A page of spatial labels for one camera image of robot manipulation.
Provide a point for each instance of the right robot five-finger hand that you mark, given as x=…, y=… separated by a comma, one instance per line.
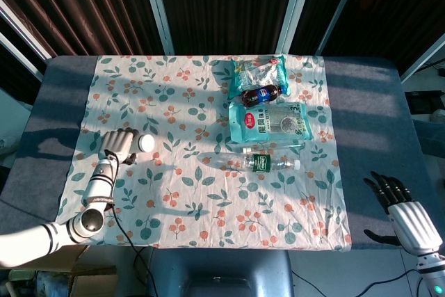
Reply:
x=413, y=224

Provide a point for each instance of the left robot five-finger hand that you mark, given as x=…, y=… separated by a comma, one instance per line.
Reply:
x=118, y=142

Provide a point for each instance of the white paper cup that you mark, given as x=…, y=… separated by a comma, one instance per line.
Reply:
x=146, y=143

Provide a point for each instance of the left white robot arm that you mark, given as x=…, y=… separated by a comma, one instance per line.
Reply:
x=99, y=182

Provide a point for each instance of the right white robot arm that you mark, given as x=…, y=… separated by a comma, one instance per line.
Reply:
x=432, y=272

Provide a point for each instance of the blue-grey robot base body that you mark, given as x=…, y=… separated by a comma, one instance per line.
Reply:
x=219, y=269

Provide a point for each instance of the blue-grey felt table mat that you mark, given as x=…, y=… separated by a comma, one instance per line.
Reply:
x=365, y=137

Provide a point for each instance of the floral leaf print tablecloth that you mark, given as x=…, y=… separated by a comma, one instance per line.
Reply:
x=208, y=206

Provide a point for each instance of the black equipment box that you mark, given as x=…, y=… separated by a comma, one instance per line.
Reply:
x=424, y=102

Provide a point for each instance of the brown cardboard box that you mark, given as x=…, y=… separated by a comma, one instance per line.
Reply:
x=90, y=276

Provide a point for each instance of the dark brown pleated curtain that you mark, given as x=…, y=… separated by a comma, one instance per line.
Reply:
x=382, y=5
x=226, y=5
x=76, y=5

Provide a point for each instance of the clear water bottle green label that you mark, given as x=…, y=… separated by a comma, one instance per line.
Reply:
x=260, y=163

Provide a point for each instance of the teal pouch red logo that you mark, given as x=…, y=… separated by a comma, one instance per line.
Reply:
x=264, y=123

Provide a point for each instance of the cola bottle blue label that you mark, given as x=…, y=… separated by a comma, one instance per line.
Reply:
x=259, y=95

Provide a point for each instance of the crumpled teal snack bag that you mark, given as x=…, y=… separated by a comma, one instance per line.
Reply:
x=250, y=74

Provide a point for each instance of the white window frame post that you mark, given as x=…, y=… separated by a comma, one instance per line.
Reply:
x=340, y=8
x=295, y=8
x=158, y=8

